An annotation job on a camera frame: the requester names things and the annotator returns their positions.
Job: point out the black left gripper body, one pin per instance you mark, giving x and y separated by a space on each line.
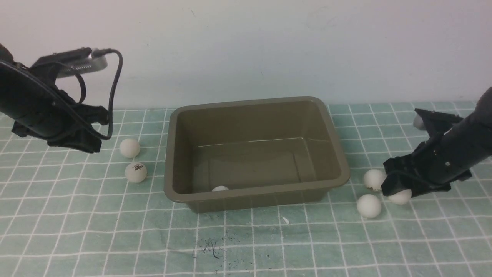
60 121

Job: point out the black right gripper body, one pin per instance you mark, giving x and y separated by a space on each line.
429 168

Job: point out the white ping-pong ball with logo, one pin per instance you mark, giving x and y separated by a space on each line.
136 172

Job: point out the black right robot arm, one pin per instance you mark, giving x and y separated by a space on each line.
455 145

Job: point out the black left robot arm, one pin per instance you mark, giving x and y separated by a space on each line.
49 75

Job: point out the white ping-pong ball with mark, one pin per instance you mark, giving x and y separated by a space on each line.
373 179

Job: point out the green checkered tablecloth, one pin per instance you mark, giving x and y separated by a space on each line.
65 213

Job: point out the olive plastic bin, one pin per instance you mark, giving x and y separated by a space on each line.
268 152

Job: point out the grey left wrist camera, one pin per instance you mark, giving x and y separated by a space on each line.
82 60

